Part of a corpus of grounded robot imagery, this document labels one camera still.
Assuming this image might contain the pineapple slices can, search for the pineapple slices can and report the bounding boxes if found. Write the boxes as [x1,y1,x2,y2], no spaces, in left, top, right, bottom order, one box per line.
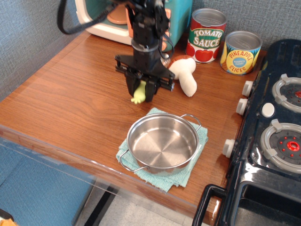
[220,31,262,75]

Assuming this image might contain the stainless steel pot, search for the stainless steel pot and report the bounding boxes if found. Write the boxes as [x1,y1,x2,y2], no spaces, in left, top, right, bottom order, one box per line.
[118,113,201,176]

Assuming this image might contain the plush mushroom toy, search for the plush mushroom toy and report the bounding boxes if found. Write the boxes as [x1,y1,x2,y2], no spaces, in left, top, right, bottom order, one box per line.
[168,55,198,97]

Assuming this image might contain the orange object bottom left corner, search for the orange object bottom left corner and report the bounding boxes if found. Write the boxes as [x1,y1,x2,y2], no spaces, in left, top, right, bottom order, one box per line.
[0,209,18,226]

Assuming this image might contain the black braided cable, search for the black braided cable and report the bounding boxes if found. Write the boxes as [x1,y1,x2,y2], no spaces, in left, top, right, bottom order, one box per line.
[56,0,118,35]

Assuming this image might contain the teal folded cloth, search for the teal folded cloth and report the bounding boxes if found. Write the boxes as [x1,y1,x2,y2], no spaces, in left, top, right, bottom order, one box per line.
[116,108,208,192]

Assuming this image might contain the tomato sauce can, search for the tomato sauce can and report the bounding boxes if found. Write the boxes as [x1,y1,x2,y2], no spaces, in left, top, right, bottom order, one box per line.
[186,8,227,63]

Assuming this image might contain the toy microwave teal and cream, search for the toy microwave teal and cream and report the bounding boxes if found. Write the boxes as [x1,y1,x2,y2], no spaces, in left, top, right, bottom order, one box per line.
[75,0,192,52]

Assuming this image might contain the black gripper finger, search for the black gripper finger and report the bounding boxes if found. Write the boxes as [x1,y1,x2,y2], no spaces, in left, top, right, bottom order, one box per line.
[125,72,142,97]
[145,81,159,102]

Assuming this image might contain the spoon with green handle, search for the spoon with green handle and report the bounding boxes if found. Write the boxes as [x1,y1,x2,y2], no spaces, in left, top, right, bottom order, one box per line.
[131,58,171,105]

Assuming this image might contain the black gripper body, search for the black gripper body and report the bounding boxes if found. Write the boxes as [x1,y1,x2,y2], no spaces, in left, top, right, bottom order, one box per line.
[115,41,174,91]

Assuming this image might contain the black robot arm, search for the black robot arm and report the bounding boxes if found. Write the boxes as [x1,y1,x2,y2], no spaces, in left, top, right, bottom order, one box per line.
[115,0,175,102]

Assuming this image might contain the black toy stove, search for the black toy stove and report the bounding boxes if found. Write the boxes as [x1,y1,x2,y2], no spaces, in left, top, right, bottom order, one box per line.
[193,39,301,226]

